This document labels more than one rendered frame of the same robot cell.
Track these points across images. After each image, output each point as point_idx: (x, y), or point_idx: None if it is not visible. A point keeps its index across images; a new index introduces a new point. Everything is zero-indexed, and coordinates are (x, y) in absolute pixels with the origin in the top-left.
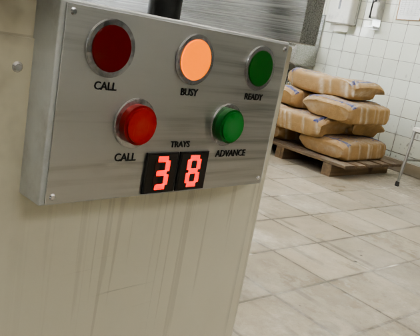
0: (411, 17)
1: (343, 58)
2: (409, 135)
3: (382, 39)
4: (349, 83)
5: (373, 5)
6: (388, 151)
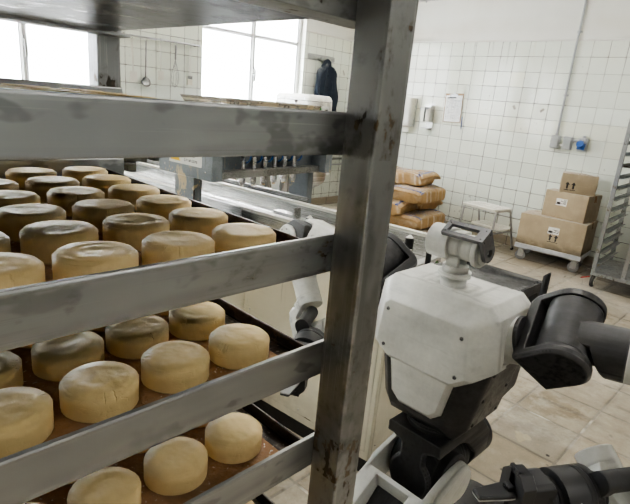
0: (453, 119)
1: (407, 150)
2: (460, 204)
3: (434, 136)
4: (416, 175)
5: (425, 112)
6: (446, 216)
